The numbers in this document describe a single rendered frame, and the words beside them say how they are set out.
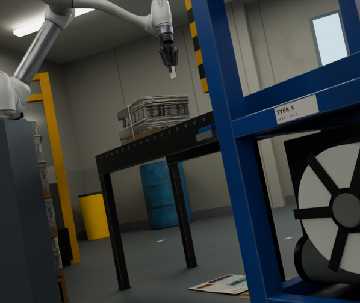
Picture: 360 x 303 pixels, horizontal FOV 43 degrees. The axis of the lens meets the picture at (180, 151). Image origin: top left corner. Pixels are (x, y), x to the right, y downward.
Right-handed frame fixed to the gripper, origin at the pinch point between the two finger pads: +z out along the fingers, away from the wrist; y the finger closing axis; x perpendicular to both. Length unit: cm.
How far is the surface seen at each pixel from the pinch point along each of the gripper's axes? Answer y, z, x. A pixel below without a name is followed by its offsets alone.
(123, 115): 12.6, 13.8, -38.9
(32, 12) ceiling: -56, -181, -333
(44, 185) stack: 55, 46, -70
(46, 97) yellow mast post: -14, -47, -225
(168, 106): 0.0, 16.3, -9.2
